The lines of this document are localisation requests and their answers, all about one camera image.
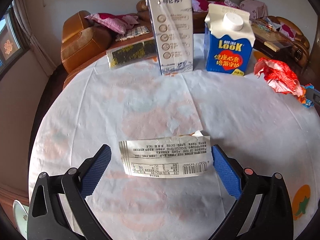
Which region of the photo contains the pink floral pillow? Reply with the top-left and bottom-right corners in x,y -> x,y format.
222,0 -> 240,9
191,0 -> 210,12

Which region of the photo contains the mint green trash bin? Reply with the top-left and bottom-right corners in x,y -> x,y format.
12,200 -> 29,239

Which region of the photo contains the tall white milk carton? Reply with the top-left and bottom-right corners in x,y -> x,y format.
145,0 -> 194,76

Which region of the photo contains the red crumpled foil wrapper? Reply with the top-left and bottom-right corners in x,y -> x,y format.
254,57 -> 305,97

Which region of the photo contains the pink floral pillow left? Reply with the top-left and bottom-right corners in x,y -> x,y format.
191,0 -> 210,12

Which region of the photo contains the beige right curtain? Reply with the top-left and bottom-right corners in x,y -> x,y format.
12,0 -> 56,77

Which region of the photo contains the blue Look milk carton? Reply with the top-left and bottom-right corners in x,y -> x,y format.
204,3 -> 255,76

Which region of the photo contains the brown leather armchair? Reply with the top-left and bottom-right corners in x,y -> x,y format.
259,16 -> 310,68

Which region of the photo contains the window with brown frame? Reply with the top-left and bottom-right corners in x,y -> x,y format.
0,4 -> 29,79

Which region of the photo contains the wooden coffee table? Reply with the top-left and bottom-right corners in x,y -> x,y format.
251,22 -> 293,60

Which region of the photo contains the white label snack wrapper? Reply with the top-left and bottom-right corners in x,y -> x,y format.
119,131 -> 214,179

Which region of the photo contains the pink floral pillow right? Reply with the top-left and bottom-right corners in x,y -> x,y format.
222,0 -> 240,9

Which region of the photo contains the dark seaweed snack packet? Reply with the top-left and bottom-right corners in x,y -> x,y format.
106,38 -> 157,69

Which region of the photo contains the white orange printed tablecloth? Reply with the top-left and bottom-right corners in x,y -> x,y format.
29,35 -> 319,239

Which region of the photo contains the brown leather chaise sofa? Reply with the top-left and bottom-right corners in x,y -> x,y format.
61,10 -> 153,74

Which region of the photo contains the pink covered chair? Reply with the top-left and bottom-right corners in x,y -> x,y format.
239,0 -> 268,20

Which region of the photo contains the pink pillow on chaise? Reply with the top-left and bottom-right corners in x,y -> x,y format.
85,13 -> 139,35

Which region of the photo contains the orange blue candy wrapper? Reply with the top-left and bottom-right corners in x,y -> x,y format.
298,83 -> 315,108

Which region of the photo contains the checkered cloth on sofa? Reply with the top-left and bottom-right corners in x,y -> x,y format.
116,25 -> 152,42

